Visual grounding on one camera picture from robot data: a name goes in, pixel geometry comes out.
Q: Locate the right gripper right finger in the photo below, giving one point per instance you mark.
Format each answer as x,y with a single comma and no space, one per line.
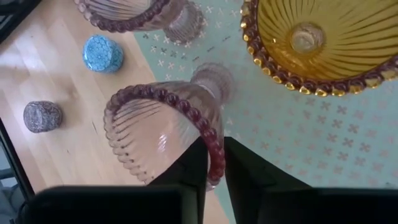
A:
248,186

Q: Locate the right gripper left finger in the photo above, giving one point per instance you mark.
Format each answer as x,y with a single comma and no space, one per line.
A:
183,180

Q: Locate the pink ribbed glass candle holder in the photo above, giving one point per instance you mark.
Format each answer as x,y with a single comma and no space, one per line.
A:
124,26
186,107

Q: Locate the amber ribbed glass candle holder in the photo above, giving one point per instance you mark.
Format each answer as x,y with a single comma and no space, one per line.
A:
311,62

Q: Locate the light blue patterned candle tin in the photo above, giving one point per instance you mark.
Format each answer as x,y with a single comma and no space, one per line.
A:
102,54

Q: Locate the purple patterned candle tin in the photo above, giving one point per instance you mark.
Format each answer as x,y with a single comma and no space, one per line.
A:
42,116

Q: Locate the green perforated metal shelf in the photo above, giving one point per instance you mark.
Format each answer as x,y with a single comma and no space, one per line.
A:
311,140

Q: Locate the black aluminium table frame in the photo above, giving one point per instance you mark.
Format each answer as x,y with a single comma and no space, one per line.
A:
18,169

